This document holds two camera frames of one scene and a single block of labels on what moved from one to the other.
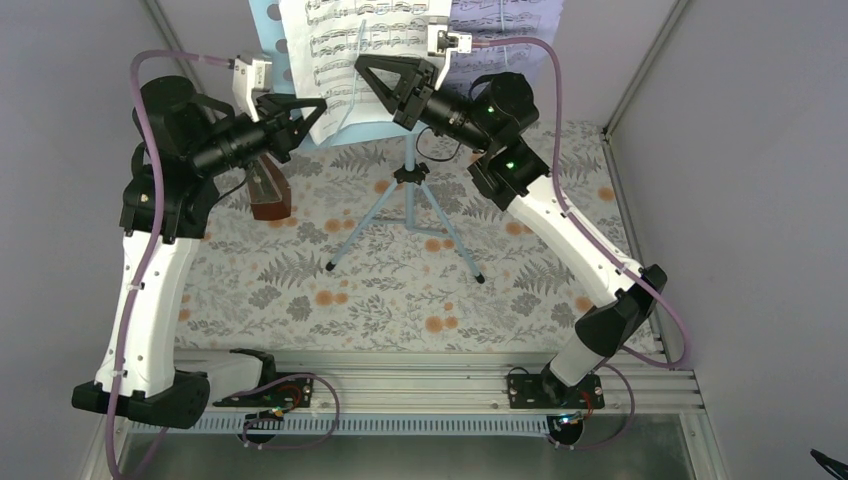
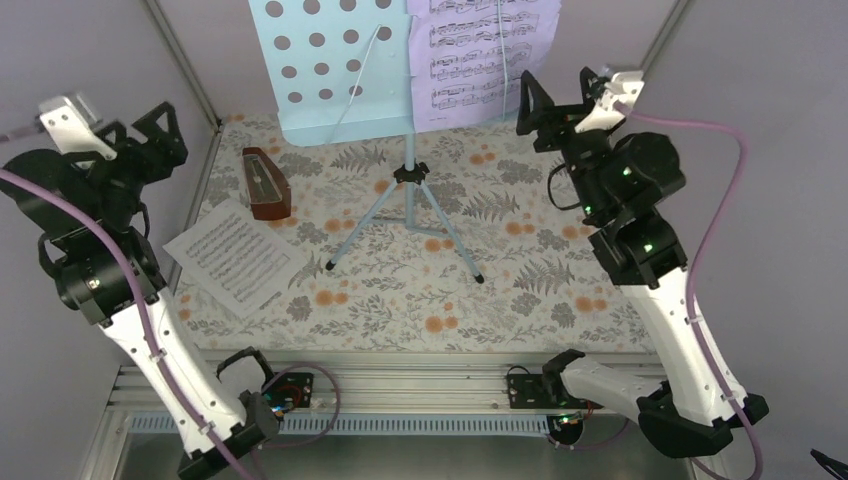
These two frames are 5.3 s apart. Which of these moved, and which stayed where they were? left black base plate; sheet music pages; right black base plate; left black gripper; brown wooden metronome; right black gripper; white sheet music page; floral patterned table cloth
Moved: right black gripper; left black gripper; white sheet music page
Stayed: left black base plate; floral patterned table cloth; brown wooden metronome; sheet music pages; right black base plate
